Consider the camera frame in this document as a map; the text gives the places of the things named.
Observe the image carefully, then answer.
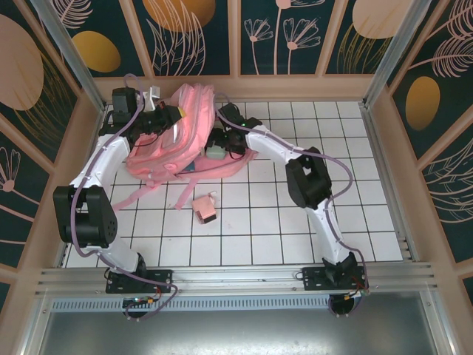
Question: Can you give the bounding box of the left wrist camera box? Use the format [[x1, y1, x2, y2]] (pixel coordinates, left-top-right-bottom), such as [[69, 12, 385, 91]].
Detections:
[[140, 86, 163, 112]]

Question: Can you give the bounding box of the aluminium side rail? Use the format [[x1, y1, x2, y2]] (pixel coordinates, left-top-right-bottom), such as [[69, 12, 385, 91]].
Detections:
[[360, 103, 418, 264]]

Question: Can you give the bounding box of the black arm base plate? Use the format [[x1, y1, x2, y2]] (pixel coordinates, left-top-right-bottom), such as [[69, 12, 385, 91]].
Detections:
[[105, 268, 174, 295], [301, 265, 370, 294]]

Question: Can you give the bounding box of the clear plastic ruler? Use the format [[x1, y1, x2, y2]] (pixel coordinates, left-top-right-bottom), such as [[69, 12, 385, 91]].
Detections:
[[361, 0, 432, 108]]

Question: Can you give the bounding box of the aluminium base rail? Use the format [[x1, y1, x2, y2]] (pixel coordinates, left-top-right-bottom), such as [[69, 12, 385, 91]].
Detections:
[[35, 261, 439, 297]]

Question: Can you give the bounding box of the aluminium corner post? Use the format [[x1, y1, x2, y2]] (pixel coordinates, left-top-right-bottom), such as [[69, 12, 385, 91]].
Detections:
[[31, 0, 107, 115]]

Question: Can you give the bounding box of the pink backpack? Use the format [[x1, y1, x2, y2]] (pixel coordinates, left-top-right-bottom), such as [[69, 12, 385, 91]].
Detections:
[[112, 83, 258, 212]]

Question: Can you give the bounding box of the pink cube box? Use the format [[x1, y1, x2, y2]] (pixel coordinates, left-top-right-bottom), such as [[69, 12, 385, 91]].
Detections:
[[191, 191, 219, 226]]

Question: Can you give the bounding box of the perforated cable duct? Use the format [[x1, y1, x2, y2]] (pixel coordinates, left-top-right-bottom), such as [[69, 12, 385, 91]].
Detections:
[[50, 297, 426, 314]]

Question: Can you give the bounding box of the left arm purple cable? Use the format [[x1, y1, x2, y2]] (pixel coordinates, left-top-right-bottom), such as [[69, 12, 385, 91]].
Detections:
[[71, 73, 181, 322]]

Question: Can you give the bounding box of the grey metal panel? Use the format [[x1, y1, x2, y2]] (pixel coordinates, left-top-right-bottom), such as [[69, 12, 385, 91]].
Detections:
[[20, 310, 457, 355]]

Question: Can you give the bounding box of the small wired connector board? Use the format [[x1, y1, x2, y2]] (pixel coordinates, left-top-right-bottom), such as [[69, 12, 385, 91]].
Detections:
[[341, 288, 371, 301], [123, 294, 163, 308]]

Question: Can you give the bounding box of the mint green case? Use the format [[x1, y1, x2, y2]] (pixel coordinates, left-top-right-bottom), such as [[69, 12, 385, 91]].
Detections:
[[205, 145, 228, 160]]

